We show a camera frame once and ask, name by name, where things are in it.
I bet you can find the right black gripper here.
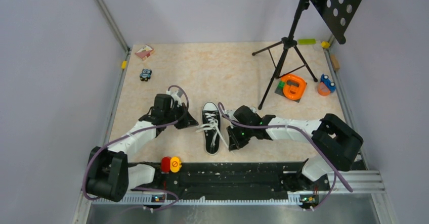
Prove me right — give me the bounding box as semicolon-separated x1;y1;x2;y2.
227;121;254;151

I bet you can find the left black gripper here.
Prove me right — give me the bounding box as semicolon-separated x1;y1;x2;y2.
164;102;198;129

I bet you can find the white shoelace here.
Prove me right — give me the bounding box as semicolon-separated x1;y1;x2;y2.
196;111;228;149

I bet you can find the black white canvas sneaker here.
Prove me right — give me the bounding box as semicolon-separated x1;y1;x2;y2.
201;102;221;155

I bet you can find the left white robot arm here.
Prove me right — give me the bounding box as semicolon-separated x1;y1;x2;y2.
81;88;198;202

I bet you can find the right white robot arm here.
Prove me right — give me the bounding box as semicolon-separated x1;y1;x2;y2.
221;105;364;190

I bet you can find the blue owl toy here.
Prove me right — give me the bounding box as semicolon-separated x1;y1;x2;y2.
139;69;152;81

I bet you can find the red yellow emergency button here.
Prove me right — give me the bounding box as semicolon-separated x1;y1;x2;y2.
160;156;182;173

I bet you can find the pink red box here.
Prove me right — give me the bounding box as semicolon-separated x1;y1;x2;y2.
135;44;154;61

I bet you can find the blue orange toy car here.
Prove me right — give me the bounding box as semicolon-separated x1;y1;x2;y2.
317;74;336;96

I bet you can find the green block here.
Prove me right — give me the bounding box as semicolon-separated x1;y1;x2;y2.
297;38;317;45

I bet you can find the wooden block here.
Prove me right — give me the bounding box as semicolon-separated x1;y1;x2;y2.
330;55;340;72

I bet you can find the yellow corner block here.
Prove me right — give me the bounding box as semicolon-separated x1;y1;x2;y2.
320;41;331;49

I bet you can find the black music stand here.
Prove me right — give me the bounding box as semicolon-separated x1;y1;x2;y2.
252;0;372;111

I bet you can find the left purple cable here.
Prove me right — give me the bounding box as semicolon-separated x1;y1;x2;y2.
82;85;190;213

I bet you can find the purple cable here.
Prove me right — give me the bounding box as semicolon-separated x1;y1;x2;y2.
217;102;354;210
82;85;190;213

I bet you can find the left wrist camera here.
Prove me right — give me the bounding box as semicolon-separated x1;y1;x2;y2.
166;89;183;107

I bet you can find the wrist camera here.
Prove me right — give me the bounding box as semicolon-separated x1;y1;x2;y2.
225;110;236;120
166;89;183;107

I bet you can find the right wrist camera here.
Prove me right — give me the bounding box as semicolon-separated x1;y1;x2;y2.
225;110;236;120

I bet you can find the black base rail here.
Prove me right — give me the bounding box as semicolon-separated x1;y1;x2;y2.
141;162;330;200

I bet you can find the white cable duct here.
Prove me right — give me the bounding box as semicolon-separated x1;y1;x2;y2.
120;195;303;206

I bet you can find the orange ring toy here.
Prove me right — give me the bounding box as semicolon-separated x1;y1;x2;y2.
275;74;307;102

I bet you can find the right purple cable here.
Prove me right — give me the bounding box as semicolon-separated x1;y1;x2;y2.
217;102;354;210

